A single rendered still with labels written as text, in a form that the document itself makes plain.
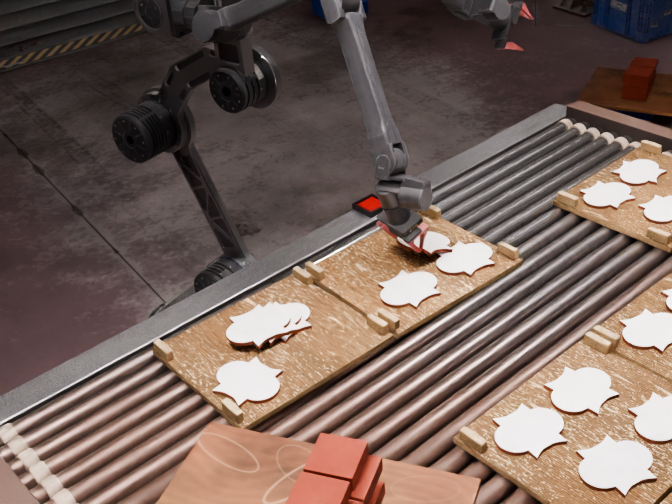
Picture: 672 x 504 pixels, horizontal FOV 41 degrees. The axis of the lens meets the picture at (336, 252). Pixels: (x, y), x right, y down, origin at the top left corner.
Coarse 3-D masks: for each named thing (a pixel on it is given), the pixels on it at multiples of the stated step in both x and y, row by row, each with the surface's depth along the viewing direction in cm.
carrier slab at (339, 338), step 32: (288, 288) 216; (320, 288) 215; (224, 320) 207; (320, 320) 204; (352, 320) 203; (192, 352) 198; (224, 352) 197; (256, 352) 197; (288, 352) 196; (320, 352) 195; (352, 352) 194; (192, 384) 189; (288, 384) 187; (320, 384) 188; (224, 416) 182; (256, 416) 180
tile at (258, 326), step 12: (252, 312) 204; (264, 312) 203; (276, 312) 203; (288, 312) 203; (240, 324) 200; (252, 324) 200; (264, 324) 200; (276, 324) 199; (288, 324) 200; (228, 336) 197; (240, 336) 197; (252, 336) 196; (264, 336) 196; (276, 336) 197
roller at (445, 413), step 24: (648, 264) 216; (600, 288) 209; (624, 288) 211; (576, 312) 202; (552, 336) 197; (504, 360) 191; (528, 360) 192; (480, 384) 185; (456, 408) 181; (408, 432) 175; (432, 432) 177; (384, 456) 171
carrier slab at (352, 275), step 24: (384, 240) 230; (456, 240) 228; (480, 240) 227; (336, 264) 223; (360, 264) 222; (384, 264) 221; (408, 264) 220; (432, 264) 220; (504, 264) 217; (336, 288) 214; (360, 288) 213; (456, 288) 211; (480, 288) 212; (360, 312) 207; (408, 312) 204; (432, 312) 204
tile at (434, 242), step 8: (432, 232) 228; (400, 240) 220; (416, 240) 222; (424, 240) 223; (432, 240) 224; (440, 240) 225; (448, 240) 226; (408, 248) 217; (424, 248) 218; (432, 248) 219; (440, 248) 220; (448, 248) 221
